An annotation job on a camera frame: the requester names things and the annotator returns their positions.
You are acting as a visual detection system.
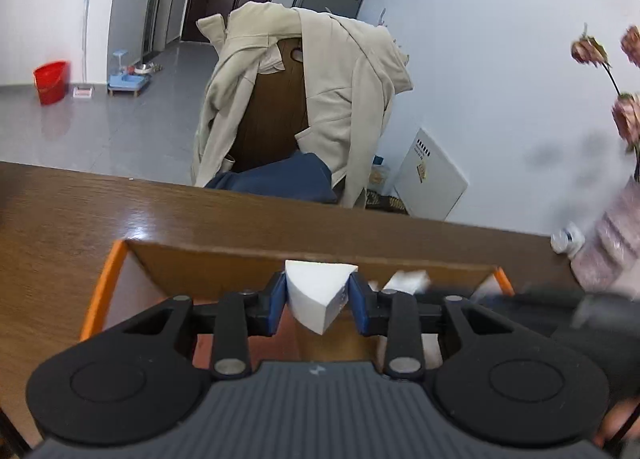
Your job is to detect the person's right hand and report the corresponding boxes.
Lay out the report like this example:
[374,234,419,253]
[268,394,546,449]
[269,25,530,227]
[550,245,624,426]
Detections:
[592,399,640,452]

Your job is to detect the cardboard box with orange edges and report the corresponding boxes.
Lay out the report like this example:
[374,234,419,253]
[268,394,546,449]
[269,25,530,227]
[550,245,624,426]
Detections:
[80,238,516,375]

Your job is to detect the white foam piece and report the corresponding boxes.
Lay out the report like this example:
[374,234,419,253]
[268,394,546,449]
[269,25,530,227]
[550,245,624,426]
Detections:
[382,269,432,296]

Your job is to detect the blue pet feeder stand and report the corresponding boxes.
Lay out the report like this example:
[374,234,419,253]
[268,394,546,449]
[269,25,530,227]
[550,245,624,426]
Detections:
[108,50,153,99]

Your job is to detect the dried flowers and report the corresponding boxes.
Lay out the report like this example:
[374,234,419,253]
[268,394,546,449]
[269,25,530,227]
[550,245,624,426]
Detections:
[571,23,640,155]

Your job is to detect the patterned floor mat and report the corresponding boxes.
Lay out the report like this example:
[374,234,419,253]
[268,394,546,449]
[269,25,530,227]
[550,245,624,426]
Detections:
[365,189,408,214]

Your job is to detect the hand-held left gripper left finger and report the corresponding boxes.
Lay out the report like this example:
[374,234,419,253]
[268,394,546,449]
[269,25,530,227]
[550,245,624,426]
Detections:
[122,273,288,381]

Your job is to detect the small white bottle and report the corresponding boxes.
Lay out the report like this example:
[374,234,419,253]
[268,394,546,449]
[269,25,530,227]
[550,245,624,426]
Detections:
[551,222,586,255]

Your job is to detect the clear plastic container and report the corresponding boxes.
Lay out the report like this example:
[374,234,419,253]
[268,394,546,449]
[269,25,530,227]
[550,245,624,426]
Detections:
[367,156,392,190]

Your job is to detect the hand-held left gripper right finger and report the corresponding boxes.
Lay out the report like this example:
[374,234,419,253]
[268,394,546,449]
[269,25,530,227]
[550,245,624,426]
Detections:
[350,273,516,381]

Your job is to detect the dark blue garment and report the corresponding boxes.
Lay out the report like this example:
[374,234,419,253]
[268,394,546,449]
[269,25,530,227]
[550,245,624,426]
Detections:
[205,152,340,204]

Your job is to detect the white wedge sponge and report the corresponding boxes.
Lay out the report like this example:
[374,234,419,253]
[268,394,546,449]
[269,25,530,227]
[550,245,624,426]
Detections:
[284,259,360,336]

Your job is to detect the beige jacket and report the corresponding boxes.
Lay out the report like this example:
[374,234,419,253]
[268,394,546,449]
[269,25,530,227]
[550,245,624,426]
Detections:
[191,2,415,207]

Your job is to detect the wooden chair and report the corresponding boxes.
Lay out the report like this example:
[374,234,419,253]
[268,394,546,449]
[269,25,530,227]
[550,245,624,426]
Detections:
[232,36,313,175]

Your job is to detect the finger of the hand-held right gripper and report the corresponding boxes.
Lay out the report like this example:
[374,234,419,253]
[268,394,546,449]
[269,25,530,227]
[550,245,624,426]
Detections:
[470,284,586,312]

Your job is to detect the red bucket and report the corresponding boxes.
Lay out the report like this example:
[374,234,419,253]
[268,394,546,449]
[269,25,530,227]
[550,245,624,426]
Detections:
[33,60,69,106]

